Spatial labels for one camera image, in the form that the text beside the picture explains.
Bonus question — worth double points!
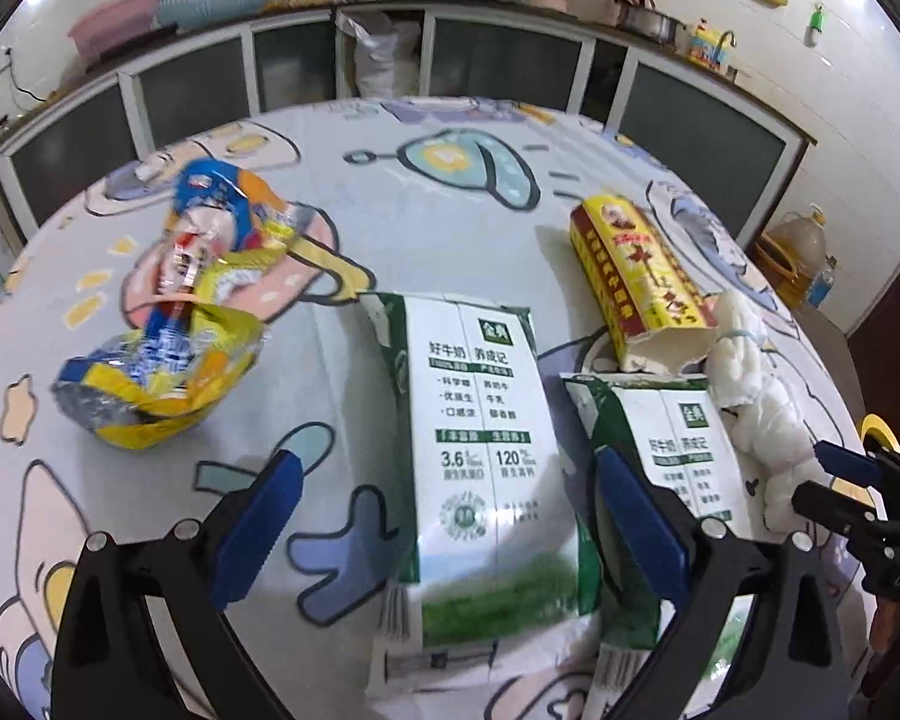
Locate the pink plastic basin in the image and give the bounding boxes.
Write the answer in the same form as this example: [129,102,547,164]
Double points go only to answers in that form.
[68,0,160,64]

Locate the white crumpled paper towel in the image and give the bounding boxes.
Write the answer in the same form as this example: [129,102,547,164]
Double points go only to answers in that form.
[704,288,829,533]

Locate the right green white milk carton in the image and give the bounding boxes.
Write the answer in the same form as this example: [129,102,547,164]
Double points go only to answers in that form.
[562,372,752,718]

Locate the green white milk carton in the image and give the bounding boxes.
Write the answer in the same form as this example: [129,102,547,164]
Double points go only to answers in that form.
[361,293,601,695]
[562,372,752,718]

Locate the yellow red cardboard box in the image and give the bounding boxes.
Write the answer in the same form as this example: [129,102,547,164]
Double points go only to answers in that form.
[569,195,717,376]

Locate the yellow blue snack bag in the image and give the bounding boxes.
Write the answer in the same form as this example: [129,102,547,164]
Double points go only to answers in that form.
[49,245,302,454]

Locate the steel cooking pot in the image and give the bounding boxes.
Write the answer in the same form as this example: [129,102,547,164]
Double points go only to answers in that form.
[616,0,685,47]

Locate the white woven sack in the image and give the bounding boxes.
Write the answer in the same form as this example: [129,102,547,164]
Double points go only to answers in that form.
[336,11,421,99]

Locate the yellow cooking oil jug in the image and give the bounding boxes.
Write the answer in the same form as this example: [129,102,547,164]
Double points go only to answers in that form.
[767,203,827,296]

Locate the left green white milk carton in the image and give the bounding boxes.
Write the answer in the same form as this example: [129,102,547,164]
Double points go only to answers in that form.
[361,293,601,695]

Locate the cartoon printed tablecloth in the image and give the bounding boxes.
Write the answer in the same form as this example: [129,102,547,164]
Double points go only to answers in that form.
[0,99,873,718]

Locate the green white wall bottle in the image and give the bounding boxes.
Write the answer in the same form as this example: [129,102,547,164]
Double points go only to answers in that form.
[805,4,826,47]

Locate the yellow detergent bottles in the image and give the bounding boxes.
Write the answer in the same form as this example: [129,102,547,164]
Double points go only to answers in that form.
[688,18,736,75]

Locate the small blue bottle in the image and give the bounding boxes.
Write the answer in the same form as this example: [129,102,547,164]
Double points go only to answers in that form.
[806,255,837,307]

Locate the yellow rimmed black trash bin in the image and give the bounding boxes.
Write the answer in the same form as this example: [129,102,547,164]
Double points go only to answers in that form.
[859,413,900,455]

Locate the blue orange cartoon snack bag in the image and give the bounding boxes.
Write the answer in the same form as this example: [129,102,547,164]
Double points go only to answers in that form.
[123,158,302,349]

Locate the white glass-door counter cabinet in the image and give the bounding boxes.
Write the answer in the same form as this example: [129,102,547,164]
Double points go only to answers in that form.
[0,0,818,244]

